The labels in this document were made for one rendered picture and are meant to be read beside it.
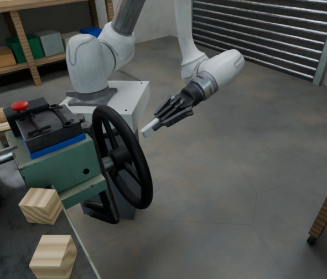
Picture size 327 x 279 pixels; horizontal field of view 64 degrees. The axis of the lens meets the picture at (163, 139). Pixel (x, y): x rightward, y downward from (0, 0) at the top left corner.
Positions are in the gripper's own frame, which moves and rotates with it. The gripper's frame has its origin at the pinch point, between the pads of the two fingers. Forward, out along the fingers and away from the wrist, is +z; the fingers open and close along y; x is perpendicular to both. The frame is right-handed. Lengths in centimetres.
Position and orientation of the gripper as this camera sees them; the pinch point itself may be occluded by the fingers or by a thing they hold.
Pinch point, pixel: (150, 128)
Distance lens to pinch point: 85.0
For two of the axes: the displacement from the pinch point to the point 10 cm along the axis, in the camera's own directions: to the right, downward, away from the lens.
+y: 5.8, 4.8, -6.6
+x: 3.1, 6.2, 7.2
